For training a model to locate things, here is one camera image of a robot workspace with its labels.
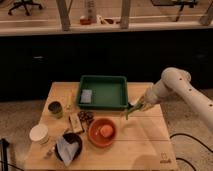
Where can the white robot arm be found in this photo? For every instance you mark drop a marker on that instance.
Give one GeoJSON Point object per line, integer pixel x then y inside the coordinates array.
{"type": "Point", "coordinates": [178, 81]}

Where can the orange bowl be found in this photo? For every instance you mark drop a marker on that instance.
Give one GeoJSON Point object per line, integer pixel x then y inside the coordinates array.
{"type": "Point", "coordinates": [94, 133]}

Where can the black stand at left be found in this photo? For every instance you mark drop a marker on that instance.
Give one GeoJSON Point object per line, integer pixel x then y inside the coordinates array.
{"type": "Point", "coordinates": [4, 144]}

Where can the brown grape cluster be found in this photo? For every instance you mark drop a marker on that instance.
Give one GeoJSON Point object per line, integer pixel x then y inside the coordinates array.
{"type": "Point", "coordinates": [86, 116]}

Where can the small wooden block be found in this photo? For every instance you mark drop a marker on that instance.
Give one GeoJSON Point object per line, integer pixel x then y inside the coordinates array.
{"type": "Point", "coordinates": [76, 123]}

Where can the black bowl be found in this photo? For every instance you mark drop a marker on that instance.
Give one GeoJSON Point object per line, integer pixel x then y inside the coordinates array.
{"type": "Point", "coordinates": [70, 138]}

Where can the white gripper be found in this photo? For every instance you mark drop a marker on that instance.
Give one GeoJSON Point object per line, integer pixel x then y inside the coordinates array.
{"type": "Point", "coordinates": [153, 95]}

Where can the green chili pepper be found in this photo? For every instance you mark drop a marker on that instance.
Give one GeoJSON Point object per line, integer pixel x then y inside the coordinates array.
{"type": "Point", "coordinates": [132, 109]}

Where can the dark green cup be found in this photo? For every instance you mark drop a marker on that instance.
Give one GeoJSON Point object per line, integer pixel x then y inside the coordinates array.
{"type": "Point", "coordinates": [55, 109]}

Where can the grey sponge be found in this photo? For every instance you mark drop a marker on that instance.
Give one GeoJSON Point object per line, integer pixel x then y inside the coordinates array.
{"type": "Point", "coordinates": [86, 96]}

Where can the white handled brush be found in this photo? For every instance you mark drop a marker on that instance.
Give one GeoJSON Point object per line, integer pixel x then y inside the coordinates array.
{"type": "Point", "coordinates": [131, 104]}

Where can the red object on shelf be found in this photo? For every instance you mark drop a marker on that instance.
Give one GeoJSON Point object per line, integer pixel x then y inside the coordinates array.
{"type": "Point", "coordinates": [84, 21]}

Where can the orange fruit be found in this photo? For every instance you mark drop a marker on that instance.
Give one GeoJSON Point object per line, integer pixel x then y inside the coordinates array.
{"type": "Point", "coordinates": [106, 131]}

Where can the office chair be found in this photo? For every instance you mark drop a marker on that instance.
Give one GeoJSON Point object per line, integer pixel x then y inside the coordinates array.
{"type": "Point", "coordinates": [24, 3]}

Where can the green plastic tray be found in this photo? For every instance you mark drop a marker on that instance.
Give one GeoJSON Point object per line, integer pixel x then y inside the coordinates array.
{"type": "Point", "coordinates": [108, 92]}

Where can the grey cloth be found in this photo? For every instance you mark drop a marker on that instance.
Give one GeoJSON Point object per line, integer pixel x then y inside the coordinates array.
{"type": "Point", "coordinates": [66, 150]}

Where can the white cup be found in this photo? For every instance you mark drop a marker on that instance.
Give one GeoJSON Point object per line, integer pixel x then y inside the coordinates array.
{"type": "Point", "coordinates": [39, 134]}

